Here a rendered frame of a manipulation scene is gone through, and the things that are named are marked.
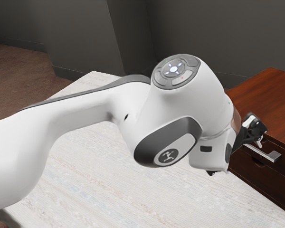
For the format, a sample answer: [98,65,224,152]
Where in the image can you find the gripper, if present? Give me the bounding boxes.
[232,111,269,151]

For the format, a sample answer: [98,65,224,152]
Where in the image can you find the dark red-brown wooden drawer cabinet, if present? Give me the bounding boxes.
[224,67,285,221]

